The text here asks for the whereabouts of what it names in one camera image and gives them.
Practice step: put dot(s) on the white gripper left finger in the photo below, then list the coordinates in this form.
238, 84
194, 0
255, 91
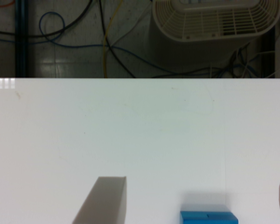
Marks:
106, 202

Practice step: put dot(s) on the white plastic basket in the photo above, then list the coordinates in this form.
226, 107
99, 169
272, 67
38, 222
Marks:
201, 20

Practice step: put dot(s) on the blue wooden block with hole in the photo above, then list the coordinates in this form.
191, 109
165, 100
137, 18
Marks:
207, 214

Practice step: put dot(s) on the black aluminium frame post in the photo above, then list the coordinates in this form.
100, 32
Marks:
21, 38

